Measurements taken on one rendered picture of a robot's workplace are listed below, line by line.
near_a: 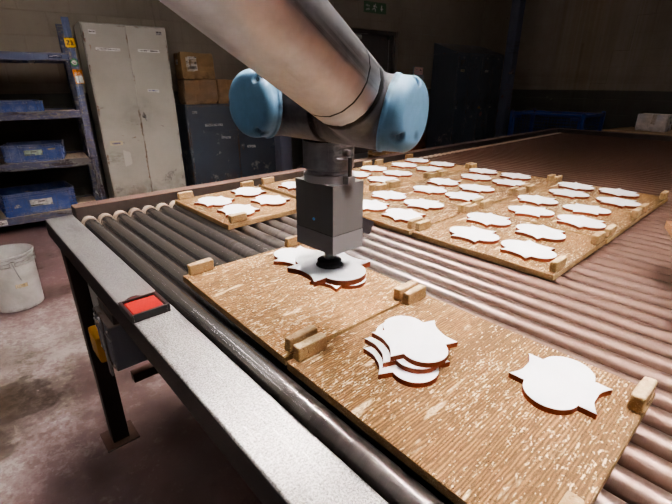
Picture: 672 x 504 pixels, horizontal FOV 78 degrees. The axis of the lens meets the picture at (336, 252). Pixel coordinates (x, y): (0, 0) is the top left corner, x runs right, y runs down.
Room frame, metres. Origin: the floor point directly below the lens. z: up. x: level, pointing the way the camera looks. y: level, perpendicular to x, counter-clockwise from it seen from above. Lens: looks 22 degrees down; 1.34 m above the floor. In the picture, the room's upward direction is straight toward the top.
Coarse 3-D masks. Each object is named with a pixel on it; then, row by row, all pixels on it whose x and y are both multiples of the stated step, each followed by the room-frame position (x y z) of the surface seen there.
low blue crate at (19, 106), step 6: (0, 102) 3.96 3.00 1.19; (6, 102) 3.99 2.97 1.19; (12, 102) 4.02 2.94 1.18; (18, 102) 4.05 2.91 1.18; (24, 102) 4.09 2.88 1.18; (30, 102) 4.12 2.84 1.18; (36, 102) 4.15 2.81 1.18; (42, 102) 4.20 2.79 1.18; (0, 108) 3.95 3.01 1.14; (6, 108) 3.98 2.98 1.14; (12, 108) 4.01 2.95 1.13; (18, 108) 4.05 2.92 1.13; (24, 108) 4.07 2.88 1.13; (30, 108) 4.11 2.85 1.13; (36, 108) 4.14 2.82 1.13; (42, 108) 4.18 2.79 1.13
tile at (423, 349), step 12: (384, 324) 0.61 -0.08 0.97; (396, 324) 0.61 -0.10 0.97; (408, 324) 0.61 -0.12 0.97; (420, 324) 0.61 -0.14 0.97; (432, 324) 0.61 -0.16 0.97; (372, 336) 0.58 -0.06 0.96; (384, 336) 0.57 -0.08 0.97; (396, 336) 0.57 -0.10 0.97; (408, 336) 0.57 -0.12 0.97; (420, 336) 0.57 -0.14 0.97; (432, 336) 0.57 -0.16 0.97; (444, 336) 0.57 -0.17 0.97; (396, 348) 0.54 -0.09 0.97; (408, 348) 0.54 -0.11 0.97; (420, 348) 0.54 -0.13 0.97; (432, 348) 0.54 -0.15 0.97; (444, 348) 0.54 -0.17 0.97; (408, 360) 0.52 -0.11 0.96; (420, 360) 0.51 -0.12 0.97; (432, 360) 0.51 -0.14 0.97; (444, 360) 0.51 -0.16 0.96
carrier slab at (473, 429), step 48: (480, 336) 0.62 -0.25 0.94; (336, 384) 0.49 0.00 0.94; (384, 384) 0.49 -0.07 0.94; (432, 384) 0.49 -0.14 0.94; (480, 384) 0.49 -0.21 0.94; (624, 384) 0.49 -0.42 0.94; (384, 432) 0.40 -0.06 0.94; (432, 432) 0.40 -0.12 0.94; (480, 432) 0.40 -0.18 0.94; (528, 432) 0.40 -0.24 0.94; (576, 432) 0.40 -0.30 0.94; (624, 432) 0.40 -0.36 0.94; (432, 480) 0.34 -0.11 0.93; (480, 480) 0.33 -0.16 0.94; (528, 480) 0.33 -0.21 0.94; (576, 480) 0.33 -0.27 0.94
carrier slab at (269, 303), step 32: (256, 256) 0.98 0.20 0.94; (192, 288) 0.82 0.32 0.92; (224, 288) 0.80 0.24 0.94; (256, 288) 0.80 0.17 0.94; (288, 288) 0.80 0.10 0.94; (320, 288) 0.80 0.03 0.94; (384, 288) 0.80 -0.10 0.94; (256, 320) 0.67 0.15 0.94; (288, 320) 0.67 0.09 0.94; (320, 320) 0.67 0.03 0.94; (352, 320) 0.67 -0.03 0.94; (288, 352) 0.57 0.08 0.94
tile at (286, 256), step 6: (300, 246) 1.02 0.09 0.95; (276, 252) 0.98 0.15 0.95; (282, 252) 0.98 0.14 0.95; (288, 252) 0.98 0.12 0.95; (294, 252) 0.98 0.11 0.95; (300, 252) 0.98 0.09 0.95; (276, 258) 0.95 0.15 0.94; (282, 258) 0.94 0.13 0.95; (288, 258) 0.94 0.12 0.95; (294, 258) 0.94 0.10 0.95; (276, 264) 0.93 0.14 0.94; (282, 264) 0.92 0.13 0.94; (288, 264) 0.92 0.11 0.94; (294, 264) 0.90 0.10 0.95
